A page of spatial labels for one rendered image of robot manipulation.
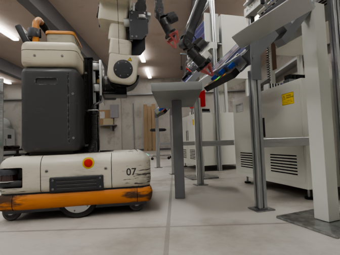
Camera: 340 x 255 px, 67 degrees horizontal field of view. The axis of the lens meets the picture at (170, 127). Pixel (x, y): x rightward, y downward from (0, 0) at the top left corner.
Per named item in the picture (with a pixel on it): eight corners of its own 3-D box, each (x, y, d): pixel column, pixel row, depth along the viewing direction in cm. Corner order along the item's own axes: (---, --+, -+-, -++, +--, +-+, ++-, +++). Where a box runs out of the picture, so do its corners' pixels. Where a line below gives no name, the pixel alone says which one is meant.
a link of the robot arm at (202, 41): (177, 44, 151) (183, 41, 143) (190, 31, 152) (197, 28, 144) (190, 59, 155) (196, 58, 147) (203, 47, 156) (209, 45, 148)
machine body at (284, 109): (308, 202, 125) (300, 77, 128) (236, 182, 192) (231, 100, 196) (405, 191, 142) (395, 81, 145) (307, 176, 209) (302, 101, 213)
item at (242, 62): (249, 66, 124) (239, 54, 123) (199, 92, 187) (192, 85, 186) (250, 64, 124) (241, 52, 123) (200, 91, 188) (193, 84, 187)
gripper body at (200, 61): (204, 64, 157) (196, 55, 156) (211, 59, 147) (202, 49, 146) (197, 71, 156) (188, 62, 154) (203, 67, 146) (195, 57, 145)
